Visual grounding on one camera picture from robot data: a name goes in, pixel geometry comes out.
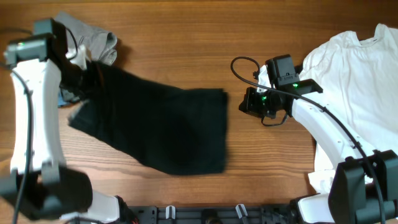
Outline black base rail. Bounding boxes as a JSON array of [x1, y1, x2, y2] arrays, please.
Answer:
[[129, 202, 305, 224]]

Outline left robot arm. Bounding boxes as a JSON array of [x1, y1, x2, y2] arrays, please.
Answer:
[[1, 19, 121, 223]]

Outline black shorts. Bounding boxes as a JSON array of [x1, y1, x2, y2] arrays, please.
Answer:
[[68, 63, 228, 175]]

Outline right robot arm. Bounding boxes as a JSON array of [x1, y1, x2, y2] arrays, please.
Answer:
[[239, 55, 397, 223]]

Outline folded grey shorts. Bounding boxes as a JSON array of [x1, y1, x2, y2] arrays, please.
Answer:
[[55, 11, 118, 65]]

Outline folded blue garment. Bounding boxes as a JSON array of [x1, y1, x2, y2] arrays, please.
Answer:
[[58, 95, 70, 108]]

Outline white t-shirt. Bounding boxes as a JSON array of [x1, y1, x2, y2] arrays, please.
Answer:
[[300, 24, 397, 151]]

